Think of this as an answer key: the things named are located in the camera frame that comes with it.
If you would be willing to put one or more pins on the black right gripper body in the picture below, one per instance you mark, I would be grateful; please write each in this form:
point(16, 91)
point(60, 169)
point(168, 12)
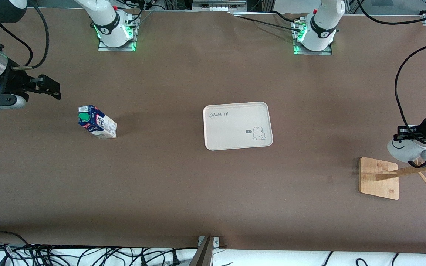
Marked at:
point(14, 79)

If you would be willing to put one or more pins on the blue milk carton green cap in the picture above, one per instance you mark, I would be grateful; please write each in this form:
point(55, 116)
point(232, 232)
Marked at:
point(98, 123)

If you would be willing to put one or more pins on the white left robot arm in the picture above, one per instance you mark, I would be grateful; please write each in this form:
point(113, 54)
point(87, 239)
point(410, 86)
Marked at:
point(322, 26)

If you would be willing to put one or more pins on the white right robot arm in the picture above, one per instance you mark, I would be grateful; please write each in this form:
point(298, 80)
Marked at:
point(109, 26)

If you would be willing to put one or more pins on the wooden mug tree rack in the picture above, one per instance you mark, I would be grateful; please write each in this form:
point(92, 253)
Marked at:
point(377, 177)

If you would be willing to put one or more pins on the cream tray with rabbit print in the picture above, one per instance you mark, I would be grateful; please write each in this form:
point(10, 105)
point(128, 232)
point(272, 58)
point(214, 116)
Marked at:
point(231, 129)

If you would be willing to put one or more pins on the grey power strip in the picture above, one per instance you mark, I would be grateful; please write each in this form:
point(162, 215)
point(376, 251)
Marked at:
point(218, 5)

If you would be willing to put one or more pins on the aluminium profile bar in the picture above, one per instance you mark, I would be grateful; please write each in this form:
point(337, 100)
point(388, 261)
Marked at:
point(203, 253)

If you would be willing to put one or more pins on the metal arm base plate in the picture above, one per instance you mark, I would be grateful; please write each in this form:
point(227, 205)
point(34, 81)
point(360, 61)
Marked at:
point(325, 53)
point(104, 48)

